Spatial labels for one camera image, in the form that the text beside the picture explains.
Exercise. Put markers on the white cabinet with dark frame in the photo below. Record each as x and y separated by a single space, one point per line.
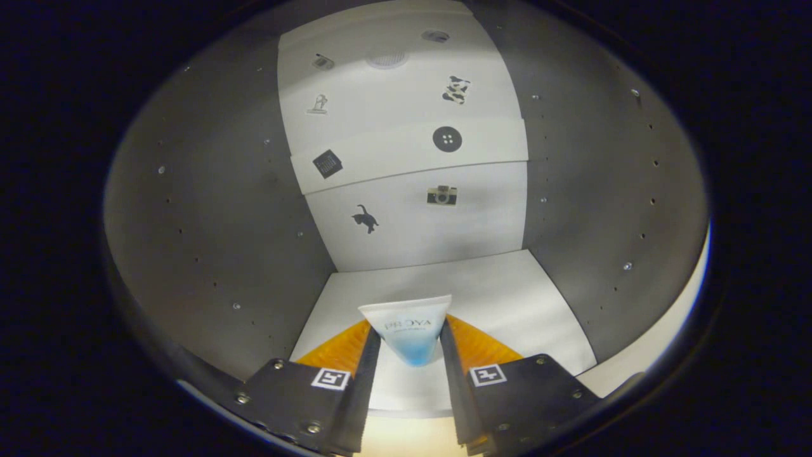
209 209

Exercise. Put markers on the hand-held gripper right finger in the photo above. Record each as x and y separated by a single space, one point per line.
533 393

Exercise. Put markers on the white and blue tube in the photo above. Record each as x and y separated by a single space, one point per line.
406 325

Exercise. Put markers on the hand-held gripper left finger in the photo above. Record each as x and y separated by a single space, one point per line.
298 397

